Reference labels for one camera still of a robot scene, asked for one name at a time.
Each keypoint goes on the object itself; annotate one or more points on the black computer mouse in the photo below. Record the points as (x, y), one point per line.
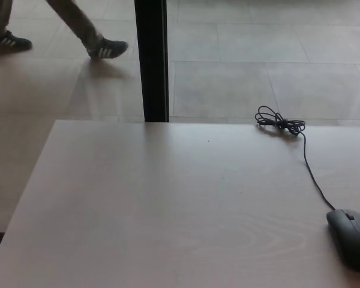
(352, 237)

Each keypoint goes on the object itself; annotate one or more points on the black vertical pillar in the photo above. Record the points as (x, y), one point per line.
(152, 60)

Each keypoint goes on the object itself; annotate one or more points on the dark striped sneaker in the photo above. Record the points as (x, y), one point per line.
(109, 48)
(15, 41)

